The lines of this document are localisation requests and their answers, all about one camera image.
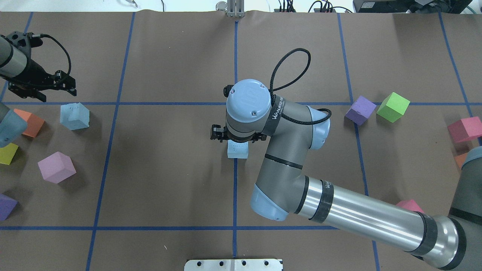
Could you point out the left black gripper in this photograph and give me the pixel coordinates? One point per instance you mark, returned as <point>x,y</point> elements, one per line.
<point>33,71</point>

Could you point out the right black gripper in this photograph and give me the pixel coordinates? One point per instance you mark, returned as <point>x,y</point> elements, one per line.
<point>217,133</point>

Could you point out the light blue foam block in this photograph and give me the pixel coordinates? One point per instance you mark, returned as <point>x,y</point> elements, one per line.
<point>74,116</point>
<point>237,150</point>

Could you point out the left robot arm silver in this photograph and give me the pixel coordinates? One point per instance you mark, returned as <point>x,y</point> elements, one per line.
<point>5,51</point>

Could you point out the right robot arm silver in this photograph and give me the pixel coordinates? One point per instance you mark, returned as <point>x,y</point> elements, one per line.
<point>254,112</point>

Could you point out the orange foam block left side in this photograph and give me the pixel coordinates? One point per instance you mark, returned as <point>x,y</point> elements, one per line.
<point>33,122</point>

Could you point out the orange foam block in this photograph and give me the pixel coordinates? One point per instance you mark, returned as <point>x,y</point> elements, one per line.
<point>460,159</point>
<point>33,122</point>

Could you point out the light pink foam block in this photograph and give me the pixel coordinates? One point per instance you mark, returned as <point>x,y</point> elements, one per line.
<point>56,167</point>

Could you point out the yellow foam block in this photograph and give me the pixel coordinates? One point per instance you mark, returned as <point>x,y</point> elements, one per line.
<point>7,153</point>

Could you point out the small metal cylinder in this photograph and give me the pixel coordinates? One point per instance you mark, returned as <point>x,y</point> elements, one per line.
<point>221,6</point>

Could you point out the purple foam block left side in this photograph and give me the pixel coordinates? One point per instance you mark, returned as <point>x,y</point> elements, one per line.
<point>7,205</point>

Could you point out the purple foam block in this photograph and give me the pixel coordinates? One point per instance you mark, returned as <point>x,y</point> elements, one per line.
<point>360,111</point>
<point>7,205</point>

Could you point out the purple foam block right side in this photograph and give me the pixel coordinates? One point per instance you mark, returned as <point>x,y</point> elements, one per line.
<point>360,111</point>

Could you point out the green foam block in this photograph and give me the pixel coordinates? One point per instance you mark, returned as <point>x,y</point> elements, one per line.
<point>393,107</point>

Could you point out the magenta foam block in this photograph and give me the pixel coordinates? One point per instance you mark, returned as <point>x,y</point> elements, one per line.
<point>410,204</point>

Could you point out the orange foam block right side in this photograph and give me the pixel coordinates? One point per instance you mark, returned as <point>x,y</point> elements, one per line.
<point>460,159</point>

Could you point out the aluminium frame post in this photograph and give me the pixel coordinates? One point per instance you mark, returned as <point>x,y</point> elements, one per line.
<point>235,8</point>

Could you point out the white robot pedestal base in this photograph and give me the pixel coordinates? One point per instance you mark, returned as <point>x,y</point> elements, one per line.
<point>234,265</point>

